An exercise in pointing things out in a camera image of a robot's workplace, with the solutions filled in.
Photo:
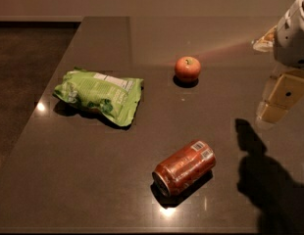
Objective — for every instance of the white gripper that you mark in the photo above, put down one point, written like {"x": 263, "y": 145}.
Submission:
{"x": 291, "y": 38}

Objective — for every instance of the red coke can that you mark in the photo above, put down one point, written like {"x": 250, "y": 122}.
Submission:
{"x": 181, "y": 169}

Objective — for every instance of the red apple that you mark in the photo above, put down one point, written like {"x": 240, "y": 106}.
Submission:
{"x": 187, "y": 69}

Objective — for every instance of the green chip bag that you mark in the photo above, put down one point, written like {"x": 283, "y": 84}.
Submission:
{"x": 114, "y": 98}

